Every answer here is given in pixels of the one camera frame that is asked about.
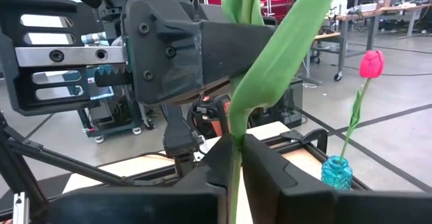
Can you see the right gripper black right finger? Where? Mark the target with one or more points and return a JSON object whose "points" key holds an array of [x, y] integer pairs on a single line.
{"points": [[337, 208]]}

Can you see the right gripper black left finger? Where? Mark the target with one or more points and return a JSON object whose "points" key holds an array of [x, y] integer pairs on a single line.
{"points": [[152, 205]]}

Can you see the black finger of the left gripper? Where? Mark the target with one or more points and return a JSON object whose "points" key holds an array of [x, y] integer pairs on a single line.
{"points": [[209, 89], [162, 48]]}

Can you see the teal glass vase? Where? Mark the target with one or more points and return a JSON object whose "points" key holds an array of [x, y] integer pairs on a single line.
{"points": [[335, 175]]}

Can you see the cream-white artificial tulip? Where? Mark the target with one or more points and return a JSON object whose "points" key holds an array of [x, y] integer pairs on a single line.
{"points": [[280, 62]]}

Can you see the red artificial tulip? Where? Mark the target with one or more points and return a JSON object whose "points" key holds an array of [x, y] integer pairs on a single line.
{"points": [[371, 65]]}

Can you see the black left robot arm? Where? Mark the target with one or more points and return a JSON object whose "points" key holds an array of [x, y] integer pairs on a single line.
{"points": [[114, 1]]}

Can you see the black equipment case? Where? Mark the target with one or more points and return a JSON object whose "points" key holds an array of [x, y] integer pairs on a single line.
{"points": [[280, 112]]}

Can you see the wheeled equipment cart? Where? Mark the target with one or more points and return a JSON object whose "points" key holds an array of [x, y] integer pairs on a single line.
{"points": [[101, 122]]}

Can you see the silver aluminium profile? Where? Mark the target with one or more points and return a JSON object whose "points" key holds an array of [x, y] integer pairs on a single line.
{"points": [[21, 210]]}

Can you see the wooden-topped wheeled table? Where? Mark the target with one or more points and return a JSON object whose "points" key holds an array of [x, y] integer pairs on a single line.
{"points": [[342, 48]]}

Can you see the white box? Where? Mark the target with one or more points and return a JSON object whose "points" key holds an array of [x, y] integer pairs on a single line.
{"points": [[366, 7]]}

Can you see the long wheeled work table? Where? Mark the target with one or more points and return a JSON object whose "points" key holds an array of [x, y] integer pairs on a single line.
{"points": [[388, 10]]}

